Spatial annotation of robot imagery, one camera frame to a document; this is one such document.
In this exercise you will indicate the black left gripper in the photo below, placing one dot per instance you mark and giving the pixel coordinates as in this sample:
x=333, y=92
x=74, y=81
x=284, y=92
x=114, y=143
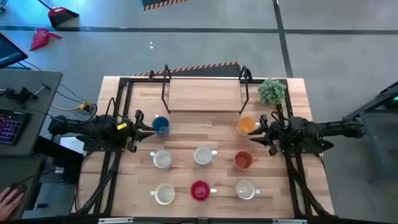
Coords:
x=132, y=132

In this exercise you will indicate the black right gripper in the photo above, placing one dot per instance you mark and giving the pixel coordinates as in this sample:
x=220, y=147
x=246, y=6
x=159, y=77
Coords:
x=275, y=133

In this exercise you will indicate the orange faceted mug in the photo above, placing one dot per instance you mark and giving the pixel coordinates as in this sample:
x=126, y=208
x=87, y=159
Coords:
x=243, y=159

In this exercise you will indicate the red white patterned mug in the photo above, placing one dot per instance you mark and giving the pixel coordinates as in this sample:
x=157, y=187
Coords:
x=162, y=159

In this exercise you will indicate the grey geometric patterned mug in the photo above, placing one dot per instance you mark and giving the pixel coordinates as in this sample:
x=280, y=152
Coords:
x=203, y=155

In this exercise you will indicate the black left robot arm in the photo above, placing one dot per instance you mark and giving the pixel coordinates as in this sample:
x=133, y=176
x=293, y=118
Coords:
x=77, y=127

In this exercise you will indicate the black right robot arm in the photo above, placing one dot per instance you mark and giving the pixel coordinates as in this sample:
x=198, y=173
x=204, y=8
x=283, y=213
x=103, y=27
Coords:
x=335, y=127

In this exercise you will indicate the green potted succulent plant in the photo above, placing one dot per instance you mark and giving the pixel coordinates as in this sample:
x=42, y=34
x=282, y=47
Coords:
x=272, y=91

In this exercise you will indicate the white mug dark rim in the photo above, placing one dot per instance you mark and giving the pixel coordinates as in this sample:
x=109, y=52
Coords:
x=245, y=189

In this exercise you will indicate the orange leaf patterned mug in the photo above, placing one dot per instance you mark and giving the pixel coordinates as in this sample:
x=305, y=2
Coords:
x=164, y=193

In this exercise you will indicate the white paper sheet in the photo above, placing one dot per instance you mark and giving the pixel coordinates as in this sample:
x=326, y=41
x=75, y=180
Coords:
x=71, y=143

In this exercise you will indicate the black hazard striped mat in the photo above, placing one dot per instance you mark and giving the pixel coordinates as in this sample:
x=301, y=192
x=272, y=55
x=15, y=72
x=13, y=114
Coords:
x=155, y=2
x=217, y=71

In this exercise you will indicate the grey desk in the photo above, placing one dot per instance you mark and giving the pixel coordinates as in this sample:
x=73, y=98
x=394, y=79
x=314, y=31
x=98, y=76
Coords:
x=37, y=99

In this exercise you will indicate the black metal stand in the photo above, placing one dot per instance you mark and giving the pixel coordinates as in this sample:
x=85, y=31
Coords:
x=387, y=91

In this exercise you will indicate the backlit black keyboard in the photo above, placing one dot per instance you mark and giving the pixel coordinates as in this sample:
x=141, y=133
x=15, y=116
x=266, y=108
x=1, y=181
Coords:
x=11, y=127

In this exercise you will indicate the black computer mouse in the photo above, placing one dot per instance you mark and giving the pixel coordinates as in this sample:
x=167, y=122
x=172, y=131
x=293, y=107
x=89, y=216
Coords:
x=17, y=187

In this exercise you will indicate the person's hand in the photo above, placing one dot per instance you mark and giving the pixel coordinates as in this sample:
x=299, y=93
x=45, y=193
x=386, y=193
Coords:
x=9, y=203

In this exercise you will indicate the black table frame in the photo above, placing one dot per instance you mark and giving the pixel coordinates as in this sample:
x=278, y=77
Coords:
x=143, y=80

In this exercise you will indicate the wooden shelf black frame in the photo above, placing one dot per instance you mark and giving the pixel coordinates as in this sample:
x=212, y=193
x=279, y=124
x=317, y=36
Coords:
x=205, y=95

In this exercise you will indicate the silver metal bracket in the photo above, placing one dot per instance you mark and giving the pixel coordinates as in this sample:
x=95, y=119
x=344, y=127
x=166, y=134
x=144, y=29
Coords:
x=289, y=221
x=115, y=220

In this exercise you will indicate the black clamp mount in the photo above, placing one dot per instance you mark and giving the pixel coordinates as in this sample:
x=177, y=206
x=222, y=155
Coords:
x=21, y=93

